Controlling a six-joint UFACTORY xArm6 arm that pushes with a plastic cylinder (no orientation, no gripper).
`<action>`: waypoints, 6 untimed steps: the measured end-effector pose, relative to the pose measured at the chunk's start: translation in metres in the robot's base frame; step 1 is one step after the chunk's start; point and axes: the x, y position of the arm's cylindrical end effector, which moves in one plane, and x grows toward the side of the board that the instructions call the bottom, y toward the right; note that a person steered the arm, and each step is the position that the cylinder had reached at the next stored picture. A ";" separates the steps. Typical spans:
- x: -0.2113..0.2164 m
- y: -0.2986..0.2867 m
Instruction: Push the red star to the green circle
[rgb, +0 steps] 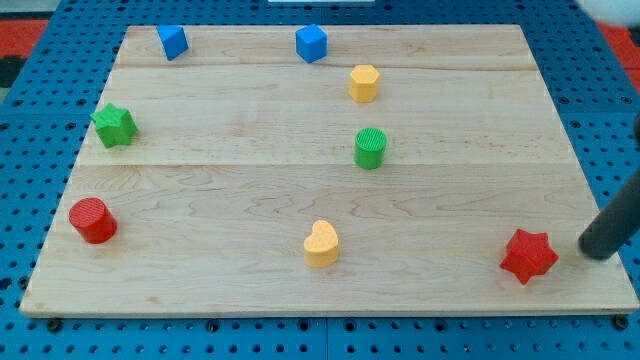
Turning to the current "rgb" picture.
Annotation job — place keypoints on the green cylinder block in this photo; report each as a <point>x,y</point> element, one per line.
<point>369,148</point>

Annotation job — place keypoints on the yellow heart block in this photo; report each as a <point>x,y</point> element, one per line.
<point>321,247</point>

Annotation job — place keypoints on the blue tilted prism block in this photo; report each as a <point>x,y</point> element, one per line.
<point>173,40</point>

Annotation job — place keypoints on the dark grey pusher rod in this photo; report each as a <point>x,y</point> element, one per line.
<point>614,225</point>

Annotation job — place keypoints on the red star block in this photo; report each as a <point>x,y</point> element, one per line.
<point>528,255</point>

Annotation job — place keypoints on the red cylinder block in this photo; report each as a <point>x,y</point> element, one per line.
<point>93,220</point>

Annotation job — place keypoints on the light wooden board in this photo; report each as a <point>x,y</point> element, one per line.
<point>242,146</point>

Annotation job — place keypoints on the yellow hexagon block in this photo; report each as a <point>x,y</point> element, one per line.
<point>364,83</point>

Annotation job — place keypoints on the blue cube block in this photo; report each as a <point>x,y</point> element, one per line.
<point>311,43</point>

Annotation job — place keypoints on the green star block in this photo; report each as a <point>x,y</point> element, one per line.
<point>114,126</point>

